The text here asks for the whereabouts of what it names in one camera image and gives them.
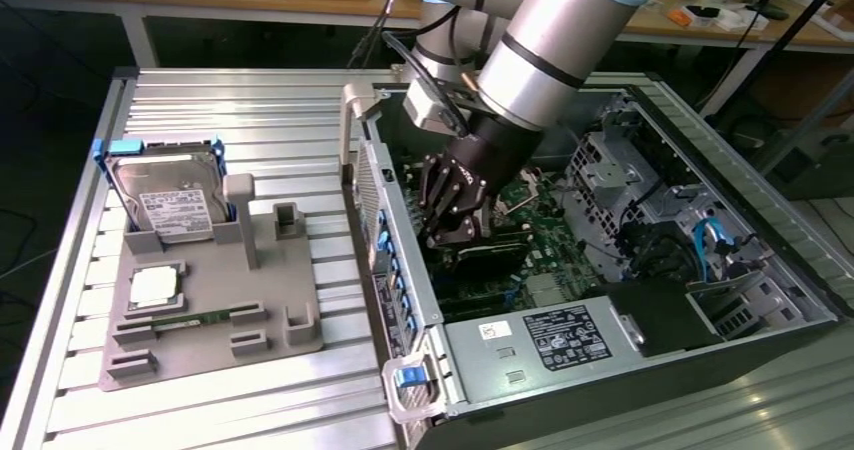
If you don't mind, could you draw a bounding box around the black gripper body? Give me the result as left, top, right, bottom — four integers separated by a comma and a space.
436, 113, 547, 209

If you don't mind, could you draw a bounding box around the RAM memory stick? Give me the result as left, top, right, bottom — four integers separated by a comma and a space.
426, 237, 535, 294

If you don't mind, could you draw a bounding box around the metal socket cover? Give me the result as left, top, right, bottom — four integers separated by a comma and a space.
496, 167, 555, 216

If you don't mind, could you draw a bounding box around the green motherboard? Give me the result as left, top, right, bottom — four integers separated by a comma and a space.
399, 159, 595, 321

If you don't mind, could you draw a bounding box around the black long expansion slot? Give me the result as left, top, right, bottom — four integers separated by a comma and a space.
444, 298, 510, 319

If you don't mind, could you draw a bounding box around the silver chipset heatsink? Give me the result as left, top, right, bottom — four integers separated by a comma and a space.
523, 274, 572, 306

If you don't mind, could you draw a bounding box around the metal disk bay cage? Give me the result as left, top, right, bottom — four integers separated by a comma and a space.
563, 129, 668, 221

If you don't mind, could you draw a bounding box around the silver power supply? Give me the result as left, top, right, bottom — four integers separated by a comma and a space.
443, 298, 648, 404

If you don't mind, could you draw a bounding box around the silver hard disk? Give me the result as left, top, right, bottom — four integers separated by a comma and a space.
109, 155, 225, 244

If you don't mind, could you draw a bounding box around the black open PC case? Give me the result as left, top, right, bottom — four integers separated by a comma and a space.
338, 82, 854, 450

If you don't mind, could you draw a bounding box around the white and black device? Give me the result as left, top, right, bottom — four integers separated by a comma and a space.
686, 3, 757, 32

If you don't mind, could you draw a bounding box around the green RAM stick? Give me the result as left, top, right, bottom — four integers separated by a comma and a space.
153, 309, 232, 329

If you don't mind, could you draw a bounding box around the grey metal strut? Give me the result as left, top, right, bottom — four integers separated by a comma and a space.
753, 69, 854, 171

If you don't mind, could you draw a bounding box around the silver CPU chip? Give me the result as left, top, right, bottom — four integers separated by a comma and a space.
128, 268, 183, 307

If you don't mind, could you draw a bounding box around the blue disk caddy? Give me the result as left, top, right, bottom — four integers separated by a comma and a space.
91, 134, 240, 234

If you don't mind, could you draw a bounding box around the grey metal cabinet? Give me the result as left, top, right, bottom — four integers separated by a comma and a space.
766, 124, 854, 201

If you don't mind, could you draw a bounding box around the grey parts rack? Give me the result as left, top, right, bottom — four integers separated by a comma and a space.
97, 172, 327, 394

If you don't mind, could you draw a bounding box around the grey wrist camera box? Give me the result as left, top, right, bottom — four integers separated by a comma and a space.
402, 77, 476, 134

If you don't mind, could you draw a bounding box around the black camera cable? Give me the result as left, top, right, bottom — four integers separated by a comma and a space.
380, 30, 470, 139

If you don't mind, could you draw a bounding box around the thin hanging cable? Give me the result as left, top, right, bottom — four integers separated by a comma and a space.
346, 0, 402, 71

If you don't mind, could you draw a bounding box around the blue data wire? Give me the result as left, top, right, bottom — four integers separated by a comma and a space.
690, 217, 733, 284

